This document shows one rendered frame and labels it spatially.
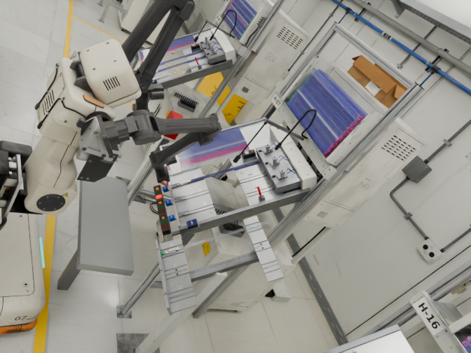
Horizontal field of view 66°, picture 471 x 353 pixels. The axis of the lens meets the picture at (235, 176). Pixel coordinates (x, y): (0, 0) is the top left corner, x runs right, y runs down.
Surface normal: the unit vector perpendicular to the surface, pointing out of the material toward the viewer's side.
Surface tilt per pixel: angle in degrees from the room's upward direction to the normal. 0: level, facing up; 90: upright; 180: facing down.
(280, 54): 90
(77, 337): 0
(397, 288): 90
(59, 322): 0
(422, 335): 90
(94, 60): 47
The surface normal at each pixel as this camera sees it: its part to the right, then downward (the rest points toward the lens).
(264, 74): 0.29, 0.66
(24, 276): 0.57, -0.70
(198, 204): -0.11, -0.70
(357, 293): -0.77, -0.27
